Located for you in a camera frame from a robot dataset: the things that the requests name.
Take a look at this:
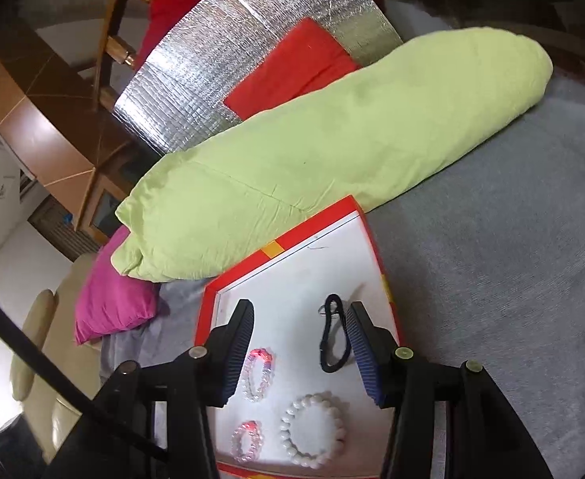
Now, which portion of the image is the white bead bracelet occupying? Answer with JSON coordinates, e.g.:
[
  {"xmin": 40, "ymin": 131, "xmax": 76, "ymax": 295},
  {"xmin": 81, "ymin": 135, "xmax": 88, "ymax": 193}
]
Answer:
[{"xmin": 280, "ymin": 392, "xmax": 348, "ymax": 470}]

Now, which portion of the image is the clear pink bead bracelet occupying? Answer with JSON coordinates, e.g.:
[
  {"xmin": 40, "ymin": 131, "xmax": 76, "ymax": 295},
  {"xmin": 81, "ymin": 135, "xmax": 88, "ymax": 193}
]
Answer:
[
  {"xmin": 240, "ymin": 348, "xmax": 277, "ymax": 402},
  {"xmin": 230, "ymin": 420, "xmax": 265, "ymax": 464}
]

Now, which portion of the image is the brown woven panel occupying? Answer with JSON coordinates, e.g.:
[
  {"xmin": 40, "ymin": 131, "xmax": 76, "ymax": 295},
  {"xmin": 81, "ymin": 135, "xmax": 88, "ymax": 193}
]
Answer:
[{"xmin": 28, "ymin": 200, "xmax": 99, "ymax": 260}]

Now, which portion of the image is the magenta cushion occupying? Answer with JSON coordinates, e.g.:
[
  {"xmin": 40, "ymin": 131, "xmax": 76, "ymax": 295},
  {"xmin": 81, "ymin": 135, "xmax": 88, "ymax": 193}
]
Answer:
[{"xmin": 73, "ymin": 227, "xmax": 161, "ymax": 345}]

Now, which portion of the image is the red cardboard box tray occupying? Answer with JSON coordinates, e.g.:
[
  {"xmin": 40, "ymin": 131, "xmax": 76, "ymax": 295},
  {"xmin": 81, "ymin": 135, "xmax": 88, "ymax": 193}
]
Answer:
[{"xmin": 193, "ymin": 194, "xmax": 408, "ymax": 479}]

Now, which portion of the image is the wooden cabinet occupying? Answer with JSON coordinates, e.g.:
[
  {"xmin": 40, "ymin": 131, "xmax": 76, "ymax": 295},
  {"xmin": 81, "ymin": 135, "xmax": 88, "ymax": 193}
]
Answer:
[{"xmin": 0, "ymin": 20, "xmax": 138, "ymax": 233}]

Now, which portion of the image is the wooden chair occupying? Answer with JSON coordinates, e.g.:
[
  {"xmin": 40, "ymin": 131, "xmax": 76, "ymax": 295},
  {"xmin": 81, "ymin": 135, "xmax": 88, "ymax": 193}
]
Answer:
[{"xmin": 93, "ymin": 0, "xmax": 156, "ymax": 111}]

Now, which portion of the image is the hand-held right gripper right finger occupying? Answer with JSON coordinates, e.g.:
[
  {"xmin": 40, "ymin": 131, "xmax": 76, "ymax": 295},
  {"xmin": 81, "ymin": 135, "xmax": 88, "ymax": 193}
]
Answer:
[{"xmin": 346, "ymin": 301, "xmax": 555, "ymax": 479}]

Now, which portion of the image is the silver foil mat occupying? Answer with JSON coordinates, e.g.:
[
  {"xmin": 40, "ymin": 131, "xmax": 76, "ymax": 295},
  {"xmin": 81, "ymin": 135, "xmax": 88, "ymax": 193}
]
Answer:
[{"xmin": 113, "ymin": 0, "xmax": 405, "ymax": 158}]

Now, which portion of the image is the beige sofa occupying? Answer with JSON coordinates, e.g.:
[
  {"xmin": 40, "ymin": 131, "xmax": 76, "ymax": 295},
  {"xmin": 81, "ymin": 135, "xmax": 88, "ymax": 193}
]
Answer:
[{"xmin": 10, "ymin": 252, "xmax": 109, "ymax": 465}]

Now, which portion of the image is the red cloth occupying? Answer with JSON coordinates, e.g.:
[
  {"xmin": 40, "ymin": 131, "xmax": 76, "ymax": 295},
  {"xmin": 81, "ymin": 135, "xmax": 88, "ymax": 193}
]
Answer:
[{"xmin": 133, "ymin": 0, "xmax": 253, "ymax": 68}]

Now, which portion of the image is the light green blanket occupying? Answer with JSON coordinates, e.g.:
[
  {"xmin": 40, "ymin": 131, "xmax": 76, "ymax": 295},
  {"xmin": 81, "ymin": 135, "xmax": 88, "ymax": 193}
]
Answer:
[{"xmin": 110, "ymin": 27, "xmax": 555, "ymax": 283}]

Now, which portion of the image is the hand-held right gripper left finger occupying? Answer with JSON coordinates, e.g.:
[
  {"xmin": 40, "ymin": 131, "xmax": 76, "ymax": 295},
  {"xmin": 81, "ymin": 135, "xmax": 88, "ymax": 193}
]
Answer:
[{"xmin": 43, "ymin": 299, "xmax": 256, "ymax": 479}]

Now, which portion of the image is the red cushion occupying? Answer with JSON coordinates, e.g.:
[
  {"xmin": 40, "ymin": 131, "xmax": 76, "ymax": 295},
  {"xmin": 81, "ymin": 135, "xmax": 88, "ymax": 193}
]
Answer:
[{"xmin": 223, "ymin": 17, "xmax": 360, "ymax": 121}]

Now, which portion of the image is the black hair tie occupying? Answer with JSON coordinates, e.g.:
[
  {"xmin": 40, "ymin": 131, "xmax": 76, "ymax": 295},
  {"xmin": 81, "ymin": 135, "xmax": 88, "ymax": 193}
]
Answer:
[{"xmin": 318, "ymin": 293, "xmax": 358, "ymax": 374}]

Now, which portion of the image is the grey bed sheet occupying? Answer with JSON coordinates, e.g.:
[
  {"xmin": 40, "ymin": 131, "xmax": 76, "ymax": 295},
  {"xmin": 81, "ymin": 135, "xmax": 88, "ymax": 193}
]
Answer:
[{"xmin": 98, "ymin": 0, "xmax": 585, "ymax": 479}]

